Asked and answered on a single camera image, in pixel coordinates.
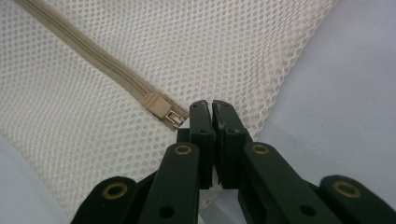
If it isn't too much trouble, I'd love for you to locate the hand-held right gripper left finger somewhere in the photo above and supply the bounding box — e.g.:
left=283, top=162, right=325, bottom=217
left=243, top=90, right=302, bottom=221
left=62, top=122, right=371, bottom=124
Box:
left=138, top=99, right=218, bottom=224

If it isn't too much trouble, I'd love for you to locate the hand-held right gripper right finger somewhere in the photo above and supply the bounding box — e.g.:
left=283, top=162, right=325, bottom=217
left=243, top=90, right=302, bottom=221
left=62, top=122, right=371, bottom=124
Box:
left=211, top=99, right=344, bottom=224

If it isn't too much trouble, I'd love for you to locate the cream mesh laundry bag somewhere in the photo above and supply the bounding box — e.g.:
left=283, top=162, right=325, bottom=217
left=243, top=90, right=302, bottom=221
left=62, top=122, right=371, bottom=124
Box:
left=0, top=0, right=339, bottom=220

